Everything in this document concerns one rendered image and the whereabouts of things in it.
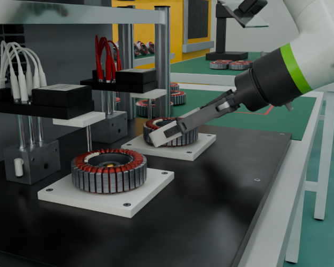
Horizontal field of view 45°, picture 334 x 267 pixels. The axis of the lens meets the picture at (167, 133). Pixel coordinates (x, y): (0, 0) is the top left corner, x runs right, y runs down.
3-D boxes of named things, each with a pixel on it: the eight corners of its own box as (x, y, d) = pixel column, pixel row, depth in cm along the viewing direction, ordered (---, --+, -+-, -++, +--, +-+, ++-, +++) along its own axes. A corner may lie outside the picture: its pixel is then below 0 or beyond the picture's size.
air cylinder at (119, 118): (128, 134, 91) (127, 110, 89) (111, 143, 84) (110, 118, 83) (108, 132, 93) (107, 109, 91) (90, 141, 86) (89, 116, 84)
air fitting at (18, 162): (25, 176, 63) (23, 158, 62) (19, 179, 62) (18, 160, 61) (19, 175, 63) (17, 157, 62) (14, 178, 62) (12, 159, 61)
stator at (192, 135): (205, 135, 85) (205, 118, 84) (186, 150, 76) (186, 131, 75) (157, 130, 90) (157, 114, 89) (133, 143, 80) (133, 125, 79)
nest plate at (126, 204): (174, 178, 65) (174, 171, 65) (131, 218, 52) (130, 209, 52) (95, 166, 71) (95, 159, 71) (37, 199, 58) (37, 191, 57)
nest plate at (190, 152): (216, 140, 87) (216, 134, 86) (193, 161, 73) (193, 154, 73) (152, 133, 92) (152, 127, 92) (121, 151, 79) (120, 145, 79)
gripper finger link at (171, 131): (191, 126, 73) (185, 130, 71) (168, 137, 76) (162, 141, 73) (187, 119, 73) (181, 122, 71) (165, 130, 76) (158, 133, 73)
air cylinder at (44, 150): (61, 169, 69) (59, 139, 68) (31, 185, 63) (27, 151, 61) (37, 166, 71) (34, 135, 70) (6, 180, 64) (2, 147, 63)
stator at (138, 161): (157, 172, 65) (156, 150, 64) (130, 200, 54) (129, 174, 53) (94, 165, 68) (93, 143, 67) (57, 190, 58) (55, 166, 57)
